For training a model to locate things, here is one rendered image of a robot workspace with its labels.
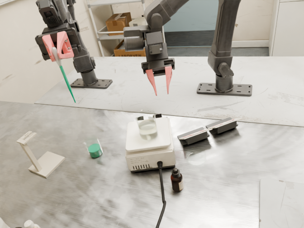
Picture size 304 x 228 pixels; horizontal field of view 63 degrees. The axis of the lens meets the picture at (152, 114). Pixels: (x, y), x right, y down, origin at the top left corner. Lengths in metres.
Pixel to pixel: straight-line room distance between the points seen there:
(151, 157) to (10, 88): 1.66
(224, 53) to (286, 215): 0.52
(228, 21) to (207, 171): 0.47
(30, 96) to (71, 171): 1.57
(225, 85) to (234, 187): 0.41
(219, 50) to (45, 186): 0.68
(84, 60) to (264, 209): 0.85
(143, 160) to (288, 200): 0.35
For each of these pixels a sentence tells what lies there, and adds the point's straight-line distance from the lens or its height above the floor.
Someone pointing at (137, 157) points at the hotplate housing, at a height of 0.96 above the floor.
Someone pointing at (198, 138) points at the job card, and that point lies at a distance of 0.75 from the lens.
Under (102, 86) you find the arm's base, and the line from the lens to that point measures 1.13.
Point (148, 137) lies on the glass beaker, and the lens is 0.64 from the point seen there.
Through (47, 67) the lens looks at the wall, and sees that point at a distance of 2.43.
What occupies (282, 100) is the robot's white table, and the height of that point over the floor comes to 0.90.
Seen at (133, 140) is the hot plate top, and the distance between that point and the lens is 0.67.
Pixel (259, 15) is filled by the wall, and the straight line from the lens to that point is 3.53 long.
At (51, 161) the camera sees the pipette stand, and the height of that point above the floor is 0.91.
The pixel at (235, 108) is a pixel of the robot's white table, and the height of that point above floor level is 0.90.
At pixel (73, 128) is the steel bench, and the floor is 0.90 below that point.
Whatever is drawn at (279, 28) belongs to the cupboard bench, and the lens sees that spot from 2.98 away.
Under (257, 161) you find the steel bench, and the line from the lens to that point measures 0.72.
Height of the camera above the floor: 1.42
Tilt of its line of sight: 36 degrees down
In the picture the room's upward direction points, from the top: 11 degrees counter-clockwise
